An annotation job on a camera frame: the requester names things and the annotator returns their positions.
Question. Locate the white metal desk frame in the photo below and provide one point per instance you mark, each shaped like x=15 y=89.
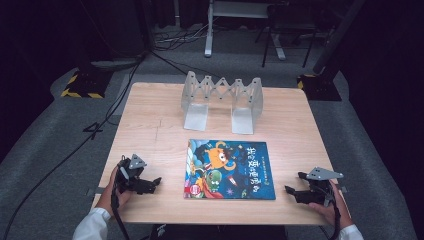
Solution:
x=209 y=36

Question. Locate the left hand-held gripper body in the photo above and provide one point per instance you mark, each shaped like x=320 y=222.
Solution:
x=128 y=173

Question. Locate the clear expandable book stand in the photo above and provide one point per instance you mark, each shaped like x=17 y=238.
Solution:
x=243 y=113

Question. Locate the black yellow striped stand base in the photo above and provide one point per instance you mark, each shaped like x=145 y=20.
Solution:
x=86 y=83
x=320 y=88

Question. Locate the black metal chair frame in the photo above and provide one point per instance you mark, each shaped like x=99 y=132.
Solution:
x=266 y=46

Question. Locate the person's left hand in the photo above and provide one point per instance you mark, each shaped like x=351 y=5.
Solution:
x=108 y=196

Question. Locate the grey slanted metal pole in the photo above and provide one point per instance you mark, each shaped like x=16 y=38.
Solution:
x=336 y=36

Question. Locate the blue cartoon picture book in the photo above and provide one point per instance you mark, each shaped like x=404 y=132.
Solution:
x=230 y=170

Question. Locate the person's right hand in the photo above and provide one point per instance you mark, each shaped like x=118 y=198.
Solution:
x=336 y=210

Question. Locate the person's dark clothing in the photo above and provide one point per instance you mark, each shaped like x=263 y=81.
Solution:
x=220 y=233

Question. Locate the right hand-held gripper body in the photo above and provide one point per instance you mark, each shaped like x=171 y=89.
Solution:
x=321 y=190

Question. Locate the grey tape strip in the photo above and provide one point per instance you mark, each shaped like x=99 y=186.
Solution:
x=342 y=189
x=96 y=191

